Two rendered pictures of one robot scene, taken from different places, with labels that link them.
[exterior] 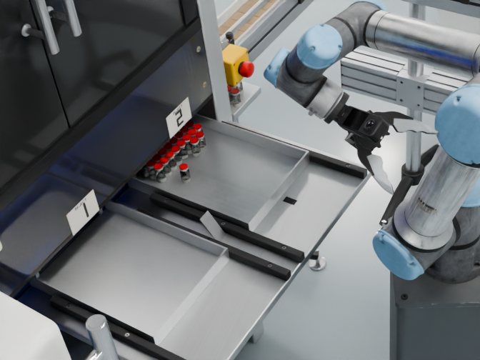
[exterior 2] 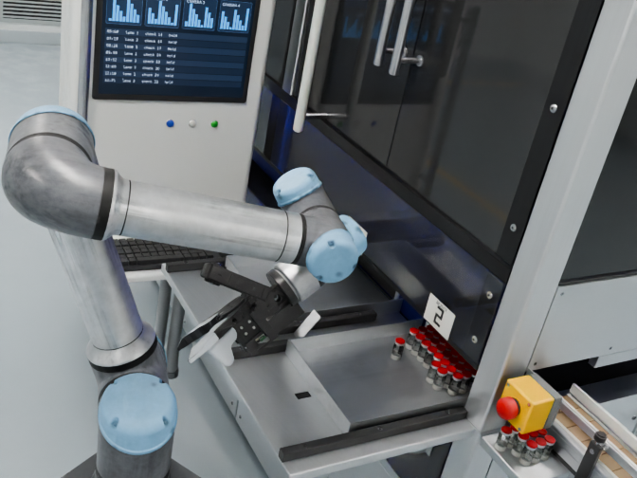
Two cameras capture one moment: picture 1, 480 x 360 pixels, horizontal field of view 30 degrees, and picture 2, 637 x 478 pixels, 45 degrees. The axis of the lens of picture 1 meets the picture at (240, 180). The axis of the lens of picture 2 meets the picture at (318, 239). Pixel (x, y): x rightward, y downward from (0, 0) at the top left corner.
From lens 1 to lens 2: 220 cm
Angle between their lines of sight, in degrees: 84
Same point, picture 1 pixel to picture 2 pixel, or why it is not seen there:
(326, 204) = (271, 412)
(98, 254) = (346, 286)
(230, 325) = (202, 299)
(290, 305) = not seen: outside the picture
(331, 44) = (283, 183)
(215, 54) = (500, 336)
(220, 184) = (370, 371)
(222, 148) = (425, 398)
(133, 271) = not seen: hidden behind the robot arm
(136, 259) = (320, 296)
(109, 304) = not seen: hidden behind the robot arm
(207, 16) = (517, 283)
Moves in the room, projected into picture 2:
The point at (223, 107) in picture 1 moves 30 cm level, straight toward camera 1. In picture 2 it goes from (477, 402) to (333, 345)
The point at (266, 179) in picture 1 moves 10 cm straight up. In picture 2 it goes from (348, 397) to (358, 356)
